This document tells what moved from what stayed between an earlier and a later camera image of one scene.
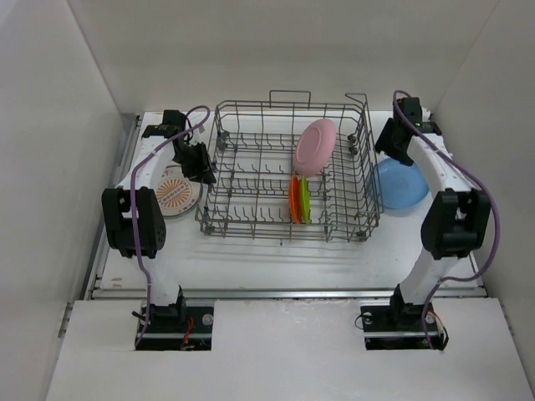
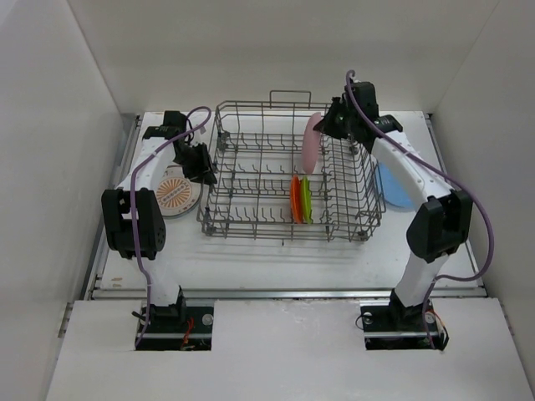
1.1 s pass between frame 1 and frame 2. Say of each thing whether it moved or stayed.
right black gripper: moved
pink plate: moved
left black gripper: stayed
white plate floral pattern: stayed
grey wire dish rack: stayed
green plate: stayed
